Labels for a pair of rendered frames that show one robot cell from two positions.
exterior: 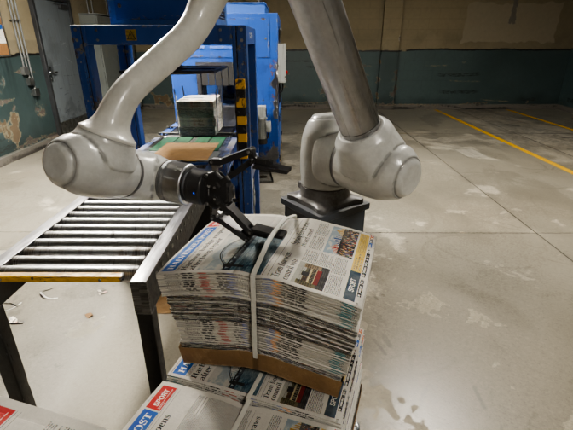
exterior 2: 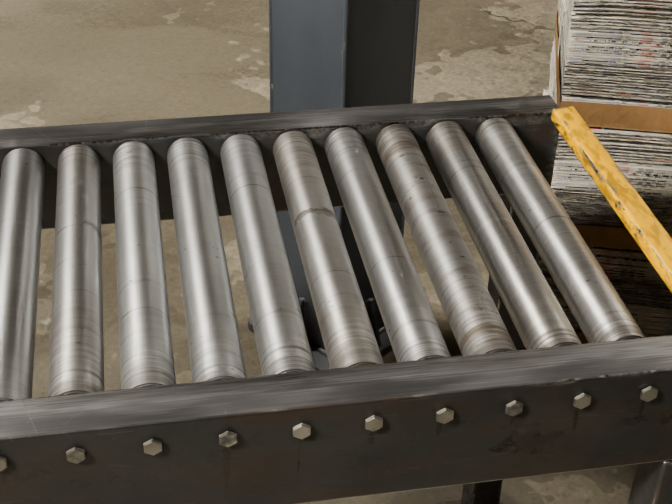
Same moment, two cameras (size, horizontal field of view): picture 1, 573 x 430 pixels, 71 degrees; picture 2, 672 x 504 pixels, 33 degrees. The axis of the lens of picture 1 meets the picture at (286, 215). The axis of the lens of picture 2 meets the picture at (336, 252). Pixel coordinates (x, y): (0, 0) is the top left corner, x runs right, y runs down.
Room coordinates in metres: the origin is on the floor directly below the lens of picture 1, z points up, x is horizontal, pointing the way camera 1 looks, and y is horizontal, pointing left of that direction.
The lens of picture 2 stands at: (1.58, 1.70, 1.48)
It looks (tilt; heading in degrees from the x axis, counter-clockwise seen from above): 35 degrees down; 259
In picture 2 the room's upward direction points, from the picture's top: 2 degrees clockwise
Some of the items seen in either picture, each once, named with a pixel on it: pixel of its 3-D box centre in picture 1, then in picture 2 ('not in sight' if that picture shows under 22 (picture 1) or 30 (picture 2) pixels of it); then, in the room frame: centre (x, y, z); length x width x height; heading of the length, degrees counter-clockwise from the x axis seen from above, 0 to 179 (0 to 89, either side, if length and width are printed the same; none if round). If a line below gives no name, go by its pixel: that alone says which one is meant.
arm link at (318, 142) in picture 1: (328, 149); not in sight; (1.20, -0.13, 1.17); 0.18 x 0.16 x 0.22; 36
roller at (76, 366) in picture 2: (129, 211); (77, 268); (1.65, 0.70, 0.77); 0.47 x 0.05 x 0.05; 90
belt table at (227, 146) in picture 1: (186, 154); not in sight; (2.73, 0.69, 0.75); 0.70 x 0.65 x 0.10; 0
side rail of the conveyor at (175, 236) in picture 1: (189, 213); (32, 178); (1.71, 0.44, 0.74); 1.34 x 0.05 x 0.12; 0
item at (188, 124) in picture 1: (200, 114); not in sight; (3.30, 0.69, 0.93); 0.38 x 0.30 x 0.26; 0
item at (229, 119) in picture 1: (214, 124); not in sight; (3.86, 0.69, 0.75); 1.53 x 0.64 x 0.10; 0
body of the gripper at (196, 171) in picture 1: (211, 188); not in sight; (0.80, 0.16, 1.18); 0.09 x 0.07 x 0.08; 72
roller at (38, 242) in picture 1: (97, 245); (380, 243); (1.32, 0.70, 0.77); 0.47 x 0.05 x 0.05; 90
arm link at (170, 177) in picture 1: (180, 183); not in sight; (0.82, 0.23, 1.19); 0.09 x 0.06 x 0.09; 162
